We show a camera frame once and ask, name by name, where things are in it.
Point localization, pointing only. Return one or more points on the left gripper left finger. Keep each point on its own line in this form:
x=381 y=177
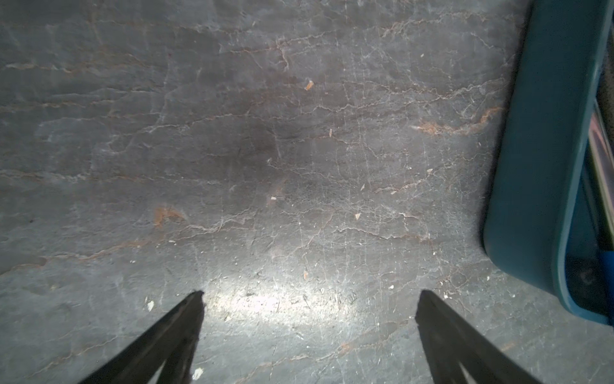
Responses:
x=168 y=347

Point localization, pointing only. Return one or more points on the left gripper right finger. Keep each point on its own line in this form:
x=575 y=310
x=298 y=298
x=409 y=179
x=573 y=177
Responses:
x=453 y=348

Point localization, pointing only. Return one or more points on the teal plastic storage box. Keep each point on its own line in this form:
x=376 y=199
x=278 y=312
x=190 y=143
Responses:
x=541 y=224

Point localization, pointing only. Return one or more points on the hoe with blue grip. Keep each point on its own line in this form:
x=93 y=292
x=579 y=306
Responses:
x=601 y=160

